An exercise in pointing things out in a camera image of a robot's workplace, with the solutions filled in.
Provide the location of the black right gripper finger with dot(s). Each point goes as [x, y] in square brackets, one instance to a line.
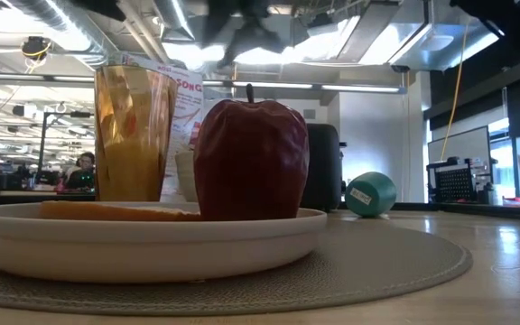
[255, 40]
[219, 22]

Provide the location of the red apple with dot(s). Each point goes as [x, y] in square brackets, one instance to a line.
[251, 162]

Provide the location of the white ribbed bowl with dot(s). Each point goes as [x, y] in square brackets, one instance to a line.
[187, 178]

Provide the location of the amber glass of orange juice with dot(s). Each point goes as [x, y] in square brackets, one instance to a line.
[133, 171]

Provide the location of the green plastic cup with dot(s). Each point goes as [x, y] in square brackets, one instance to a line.
[370, 194]

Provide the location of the slice of toast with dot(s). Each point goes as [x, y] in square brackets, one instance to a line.
[106, 212]

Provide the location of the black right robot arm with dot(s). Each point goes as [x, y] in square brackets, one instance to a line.
[517, 27]

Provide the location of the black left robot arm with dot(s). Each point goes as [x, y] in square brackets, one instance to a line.
[99, 8]

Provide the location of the long ceiling light strip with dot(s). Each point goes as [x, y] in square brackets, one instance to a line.
[271, 85]
[359, 88]

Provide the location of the black office chair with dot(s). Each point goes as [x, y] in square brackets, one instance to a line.
[323, 167]

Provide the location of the person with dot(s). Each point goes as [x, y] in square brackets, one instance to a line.
[81, 173]

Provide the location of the black metal stand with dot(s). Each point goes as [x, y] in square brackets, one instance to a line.
[42, 140]

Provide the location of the grey partition board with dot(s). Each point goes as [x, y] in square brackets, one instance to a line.
[463, 144]

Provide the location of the white shallow plate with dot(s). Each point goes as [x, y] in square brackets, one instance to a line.
[142, 255]

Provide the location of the black perforated crate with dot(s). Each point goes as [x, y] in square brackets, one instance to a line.
[456, 182]

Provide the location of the grey round woven placemat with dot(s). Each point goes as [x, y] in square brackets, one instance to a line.
[368, 266]

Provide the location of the round silver duct pipe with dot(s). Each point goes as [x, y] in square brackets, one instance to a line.
[174, 18]

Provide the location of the grey wall vent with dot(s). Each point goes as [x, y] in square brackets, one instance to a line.
[310, 114]

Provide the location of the silver ventilation duct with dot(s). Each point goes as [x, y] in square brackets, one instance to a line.
[422, 45]

